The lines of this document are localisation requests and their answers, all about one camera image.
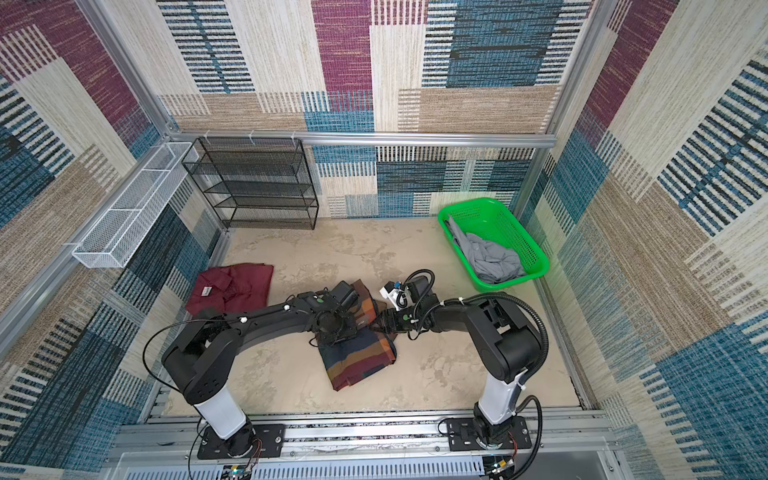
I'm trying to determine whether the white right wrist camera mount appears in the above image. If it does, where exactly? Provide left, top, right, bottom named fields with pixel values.
left=380, top=282, right=409, bottom=310

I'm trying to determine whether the aluminium front rail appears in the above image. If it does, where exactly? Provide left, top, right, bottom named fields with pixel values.
left=100, top=407, right=633, bottom=479

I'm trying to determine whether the white wire mesh tray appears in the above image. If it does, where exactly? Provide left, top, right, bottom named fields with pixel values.
left=72, top=142, right=192, bottom=269

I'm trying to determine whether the black wire mesh shelf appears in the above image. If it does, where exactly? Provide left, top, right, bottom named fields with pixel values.
left=182, top=136, right=319, bottom=230

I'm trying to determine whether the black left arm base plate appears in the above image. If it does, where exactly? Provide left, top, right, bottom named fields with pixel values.
left=195, top=422, right=285, bottom=460

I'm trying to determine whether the multicolour plaid long sleeve shirt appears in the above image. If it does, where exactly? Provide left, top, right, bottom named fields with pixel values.
left=318, top=280, right=397, bottom=391

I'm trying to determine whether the grey shirt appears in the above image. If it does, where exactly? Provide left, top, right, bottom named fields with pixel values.
left=446, top=217, right=526, bottom=284

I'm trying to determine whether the green plastic laundry basket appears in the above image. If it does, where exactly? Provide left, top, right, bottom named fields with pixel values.
left=438, top=198, right=550, bottom=292

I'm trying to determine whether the black corrugated cable conduit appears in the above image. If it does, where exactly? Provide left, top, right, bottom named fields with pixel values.
left=403, top=268, right=551, bottom=480

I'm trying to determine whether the folded maroon shirt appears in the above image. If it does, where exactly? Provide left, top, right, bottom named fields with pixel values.
left=185, top=263, right=274, bottom=315

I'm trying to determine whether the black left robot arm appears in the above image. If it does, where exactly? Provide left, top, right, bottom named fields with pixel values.
left=162, top=281, right=359, bottom=458

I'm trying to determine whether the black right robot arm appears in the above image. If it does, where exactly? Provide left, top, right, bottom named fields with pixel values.
left=372, top=292, right=549, bottom=449

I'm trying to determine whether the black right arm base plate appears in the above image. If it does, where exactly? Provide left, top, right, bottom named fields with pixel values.
left=438, top=416, right=533, bottom=451

